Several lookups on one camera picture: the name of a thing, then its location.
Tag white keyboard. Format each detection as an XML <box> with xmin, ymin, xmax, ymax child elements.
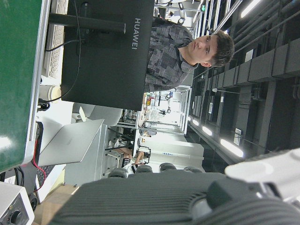
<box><xmin>42</xmin><ymin>0</ymin><xmax>68</xmax><ymax>78</ymax></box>

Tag white control box with knob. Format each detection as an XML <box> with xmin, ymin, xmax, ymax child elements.
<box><xmin>0</xmin><ymin>181</ymin><xmax>36</xmax><ymax>225</ymax></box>

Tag black monitor cable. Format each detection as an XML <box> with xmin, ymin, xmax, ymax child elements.
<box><xmin>45</xmin><ymin>0</ymin><xmax>83</xmax><ymax>102</ymax></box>

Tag red wire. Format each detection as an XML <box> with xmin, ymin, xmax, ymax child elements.
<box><xmin>31</xmin><ymin>138</ymin><xmax>47</xmax><ymax>192</ymax></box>

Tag green conveyor belt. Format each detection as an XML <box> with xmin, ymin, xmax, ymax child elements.
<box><xmin>0</xmin><ymin>0</ymin><xmax>51</xmax><ymax>174</ymax></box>

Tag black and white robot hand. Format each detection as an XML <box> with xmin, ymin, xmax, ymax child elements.
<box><xmin>48</xmin><ymin>147</ymin><xmax>300</xmax><ymax>225</ymax></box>

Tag thick black cables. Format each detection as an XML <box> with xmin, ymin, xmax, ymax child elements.
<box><xmin>14</xmin><ymin>166</ymin><xmax>25</xmax><ymax>186</ymax></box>

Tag black coiled cable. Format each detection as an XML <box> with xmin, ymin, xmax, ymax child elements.
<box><xmin>37</xmin><ymin>98</ymin><xmax>51</xmax><ymax>111</ymax></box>

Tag black Huawei monitor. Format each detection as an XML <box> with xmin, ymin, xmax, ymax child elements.
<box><xmin>49</xmin><ymin>0</ymin><xmax>155</xmax><ymax>111</ymax></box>

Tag silver laptop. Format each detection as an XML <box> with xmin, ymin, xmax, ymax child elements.
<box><xmin>35</xmin><ymin>118</ymin><xmax>105</xmax><ymax>200</ymax></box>

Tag white paper cup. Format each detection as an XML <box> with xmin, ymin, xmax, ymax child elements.
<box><xmin>38</xmin><ymin>84</ymin><xmax>62</xmax><ymax>99</ymax></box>

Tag person in grey patterned shirt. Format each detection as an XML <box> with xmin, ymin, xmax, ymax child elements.
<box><xmin>144</xmin><ymin>16</ymin><xmax>235</xmax><ymax>93</ymax></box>

